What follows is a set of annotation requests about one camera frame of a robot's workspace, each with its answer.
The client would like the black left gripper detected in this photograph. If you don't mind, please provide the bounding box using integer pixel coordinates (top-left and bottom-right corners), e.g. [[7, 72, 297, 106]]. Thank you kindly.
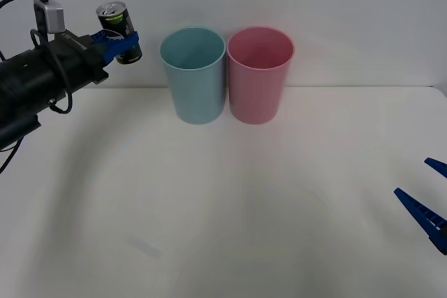
[[46, 29, 140, 94]]

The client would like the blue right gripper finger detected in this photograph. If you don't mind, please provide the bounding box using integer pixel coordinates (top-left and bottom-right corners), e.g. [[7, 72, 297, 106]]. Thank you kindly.
[[423, 157, 447, 177], [393, 187, 447, 255]]

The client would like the black drink can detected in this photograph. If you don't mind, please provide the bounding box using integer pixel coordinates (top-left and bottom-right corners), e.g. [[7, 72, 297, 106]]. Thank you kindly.
[[96, 1, 143, 66]]

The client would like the pale blue plastic bin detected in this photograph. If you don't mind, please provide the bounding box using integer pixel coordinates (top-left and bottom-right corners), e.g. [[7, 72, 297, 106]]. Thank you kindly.
[[159, 26, 226, 126]]

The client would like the pink plastic bin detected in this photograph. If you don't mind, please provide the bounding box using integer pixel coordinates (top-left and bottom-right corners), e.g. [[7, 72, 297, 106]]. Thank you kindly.
[[226, 27, 295, 126]]

